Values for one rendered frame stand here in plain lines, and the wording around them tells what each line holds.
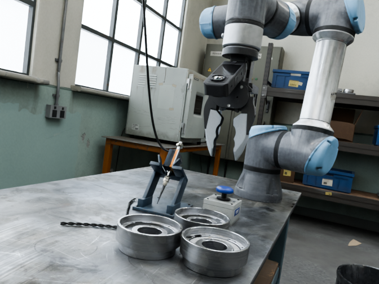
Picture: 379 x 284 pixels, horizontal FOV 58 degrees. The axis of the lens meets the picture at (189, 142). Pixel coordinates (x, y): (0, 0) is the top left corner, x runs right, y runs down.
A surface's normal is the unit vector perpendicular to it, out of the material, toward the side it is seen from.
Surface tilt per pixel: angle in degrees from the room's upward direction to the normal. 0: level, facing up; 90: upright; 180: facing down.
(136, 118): 90
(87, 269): 0
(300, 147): 81
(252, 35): 90
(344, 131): 83
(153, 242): 90
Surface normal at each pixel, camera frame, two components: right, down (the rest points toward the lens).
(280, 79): -0.34, 0.02
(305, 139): -0.47, -0.15
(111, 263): 0.14, -0.99
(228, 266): 0.31, 0.11
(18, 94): 0.91, 0.15
